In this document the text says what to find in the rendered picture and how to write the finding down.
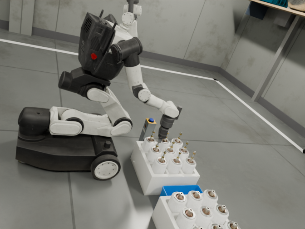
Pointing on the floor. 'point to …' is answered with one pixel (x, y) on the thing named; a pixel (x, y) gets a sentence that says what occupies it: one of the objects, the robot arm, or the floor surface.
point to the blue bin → (167, 191)
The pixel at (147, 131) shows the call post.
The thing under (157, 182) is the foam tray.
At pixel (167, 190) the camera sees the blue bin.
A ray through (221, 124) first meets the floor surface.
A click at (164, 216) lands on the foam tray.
